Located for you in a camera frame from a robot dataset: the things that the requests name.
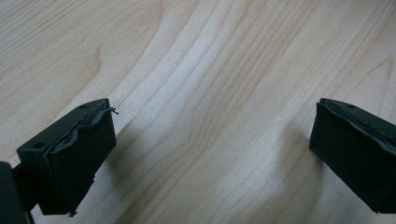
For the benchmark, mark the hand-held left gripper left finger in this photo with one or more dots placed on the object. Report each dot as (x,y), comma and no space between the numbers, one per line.
(71,161)

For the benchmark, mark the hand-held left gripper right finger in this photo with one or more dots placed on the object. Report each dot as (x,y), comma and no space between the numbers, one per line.
(358,155)

